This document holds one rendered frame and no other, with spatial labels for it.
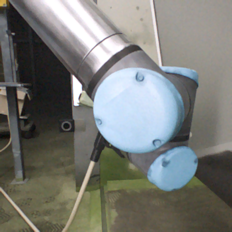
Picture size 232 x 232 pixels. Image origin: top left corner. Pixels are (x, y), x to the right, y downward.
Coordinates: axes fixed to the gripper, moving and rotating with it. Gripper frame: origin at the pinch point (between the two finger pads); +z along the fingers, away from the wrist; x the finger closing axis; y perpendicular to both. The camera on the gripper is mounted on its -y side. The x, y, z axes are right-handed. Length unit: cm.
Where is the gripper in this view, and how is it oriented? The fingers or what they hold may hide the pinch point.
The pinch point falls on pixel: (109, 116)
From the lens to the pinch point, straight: 66.5
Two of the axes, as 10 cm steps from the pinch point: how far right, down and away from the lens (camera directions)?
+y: -3.5, 9.3, 0.9
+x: 8.5, 2.8, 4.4
